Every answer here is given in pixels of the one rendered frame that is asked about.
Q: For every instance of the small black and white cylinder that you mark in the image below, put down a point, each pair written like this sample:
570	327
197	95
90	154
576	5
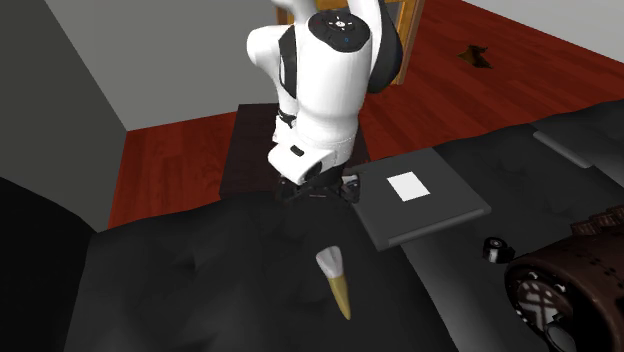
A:
497	249

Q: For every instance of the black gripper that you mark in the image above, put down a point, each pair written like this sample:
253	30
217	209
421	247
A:
312	187

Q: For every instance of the dark robot stand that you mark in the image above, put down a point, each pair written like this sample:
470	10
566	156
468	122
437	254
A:
248	156

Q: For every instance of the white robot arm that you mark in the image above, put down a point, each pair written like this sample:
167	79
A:
326	88

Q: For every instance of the dark brown round basket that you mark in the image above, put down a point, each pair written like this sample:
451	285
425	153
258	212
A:
585	273

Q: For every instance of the black sofa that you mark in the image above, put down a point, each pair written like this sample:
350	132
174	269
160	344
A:
195	292

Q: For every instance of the white and gold cone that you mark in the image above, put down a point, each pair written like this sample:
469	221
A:
336	280

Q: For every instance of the grey book with white label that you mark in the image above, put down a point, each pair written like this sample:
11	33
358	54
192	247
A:
438	214

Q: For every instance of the small brown thing on floor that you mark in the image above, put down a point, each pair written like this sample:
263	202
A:
475	56

